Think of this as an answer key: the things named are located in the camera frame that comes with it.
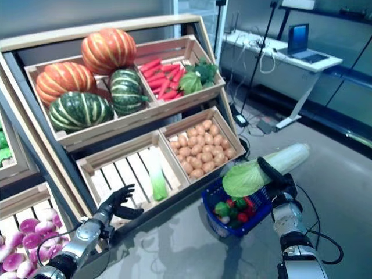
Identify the orange striped pumpkin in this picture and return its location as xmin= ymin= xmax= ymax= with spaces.
xmin=35 ymin=62 xmax=98 ymax=106
xmin=81 ymin=28 xmax=137 ymax=76

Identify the wooden vegetable display shelf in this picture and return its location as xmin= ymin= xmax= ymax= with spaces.
xmin=0 ymin=13 xmax=248 ymax=242
xmin=0 ymin=95 xmax=73 ymax=279

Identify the dark green striped pumpkin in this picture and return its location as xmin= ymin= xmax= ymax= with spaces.
xmin=109 ymin=69 xmax=149 ymax=117
xmin=48 ymin=91 xmax=115 ymax=134

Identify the open laptop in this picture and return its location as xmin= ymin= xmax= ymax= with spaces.
xmin=278 ymin=23 xmax=331 ymax=64

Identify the large wooden slat crate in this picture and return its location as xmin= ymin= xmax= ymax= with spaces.
xmin=24 ymin=55 xmax=159 ymax=153

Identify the purple white turnip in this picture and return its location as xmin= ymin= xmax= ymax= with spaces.
xmin=39 ymin=208 xmax=58 ymax=222
xmin=19 ymin=218 xmax=40 ymax=234
xmin=34 ymin=221 xmax=55 ymax=235
xmin=22 ymin=232 xmax=42 ymax=250
xmin=5 ymin=231 xmax=26 ymax=248

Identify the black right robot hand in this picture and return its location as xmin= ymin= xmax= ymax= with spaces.
xmin=257 ymin=156 xmax=299 ymax=206

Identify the black tripod stand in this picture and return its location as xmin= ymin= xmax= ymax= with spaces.
xmin=241 ymin=1 xmax=278 ymax=113

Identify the grey floor box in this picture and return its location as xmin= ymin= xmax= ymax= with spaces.
xmin=257 ymin=119 xmax=276 ymax=134

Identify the white desk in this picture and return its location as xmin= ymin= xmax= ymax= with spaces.
xmin=222 ymin=28 xmax=344 ymax=130

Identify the blue plastic shopping basket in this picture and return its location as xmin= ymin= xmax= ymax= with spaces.
xmin=201 ymin=174 xmax=274 ymax=238

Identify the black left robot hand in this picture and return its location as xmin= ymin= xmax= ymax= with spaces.
xmin=97 ymin=184 xmax=145 ymax=226

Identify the light green lettuce head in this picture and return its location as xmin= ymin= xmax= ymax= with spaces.
xmin=178 ymin=71 xmax=203 ymax=95

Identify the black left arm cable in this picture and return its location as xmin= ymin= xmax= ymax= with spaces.
xmin=36 ymin=234 xmax=69 ymax=262

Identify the napa cabbage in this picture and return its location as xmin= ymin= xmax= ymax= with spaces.
xmin=147 ymin=146 xmax=169 ymax=202
xmin=222 ymin=143 xmax=311 ymax=198

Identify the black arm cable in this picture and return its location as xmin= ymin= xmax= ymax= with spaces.
xmin=296 ymin=185 xmax=345 ymax=264
xmin=36 ymin=234 xmax=69 ymax=262

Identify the black router with antennas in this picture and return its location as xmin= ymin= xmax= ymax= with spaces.
xmin=228 ymin=10 xmax=242 ymax=33

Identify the round green lettuce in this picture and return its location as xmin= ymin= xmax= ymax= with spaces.
xmin=214 ymin=202 xmax=232 ymax=217

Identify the black stand with camera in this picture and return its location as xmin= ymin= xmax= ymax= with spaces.
xmin=213 ymin=0 xmax=227 ymax=56

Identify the white glass cabinet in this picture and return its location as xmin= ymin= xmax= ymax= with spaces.
xmin=173 ymin=0 xmax=229 ymax=53

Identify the black metal rack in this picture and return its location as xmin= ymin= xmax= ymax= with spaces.
xmin=277 ymin=4 xmax=372 ymax=41

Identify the white cable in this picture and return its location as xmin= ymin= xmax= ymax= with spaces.
xmin=232 ymin=31 xmax=277 ymax=75

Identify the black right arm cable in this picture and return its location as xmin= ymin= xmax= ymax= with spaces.
xmin=296 ymin=185 xmax=345 ymax=264

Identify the dark green leafy vegetable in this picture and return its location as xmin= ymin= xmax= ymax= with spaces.
xmin=185 ymin=57 xmax=219 ymax=88

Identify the white box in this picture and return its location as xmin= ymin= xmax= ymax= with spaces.
xmin=281 ymin=0 xmax=316 ymax=9

